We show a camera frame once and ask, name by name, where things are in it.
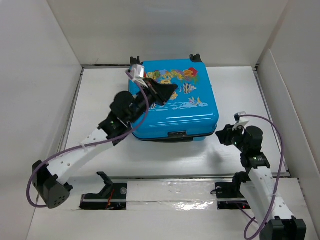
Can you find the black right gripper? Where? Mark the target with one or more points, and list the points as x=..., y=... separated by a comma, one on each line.
x=224, y=135

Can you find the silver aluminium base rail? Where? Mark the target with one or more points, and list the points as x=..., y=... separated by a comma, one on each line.
x=150, y=194

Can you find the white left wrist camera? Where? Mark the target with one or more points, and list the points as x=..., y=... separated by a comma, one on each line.
x=136, y=73

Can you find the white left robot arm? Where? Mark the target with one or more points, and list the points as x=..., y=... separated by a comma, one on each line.
x=50, y=177

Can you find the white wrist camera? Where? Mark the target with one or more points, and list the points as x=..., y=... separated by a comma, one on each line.
x=136, y=73
x=241, y=120

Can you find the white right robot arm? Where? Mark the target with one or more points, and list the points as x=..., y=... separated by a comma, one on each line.
x=258, y=187

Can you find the blue hard-shell suitcase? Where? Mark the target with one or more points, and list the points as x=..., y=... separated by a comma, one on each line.
x=191, y=114

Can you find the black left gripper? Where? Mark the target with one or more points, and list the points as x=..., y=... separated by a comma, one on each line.
x=160, y=93

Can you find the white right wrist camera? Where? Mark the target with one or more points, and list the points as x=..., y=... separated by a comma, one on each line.
x=241, y=120

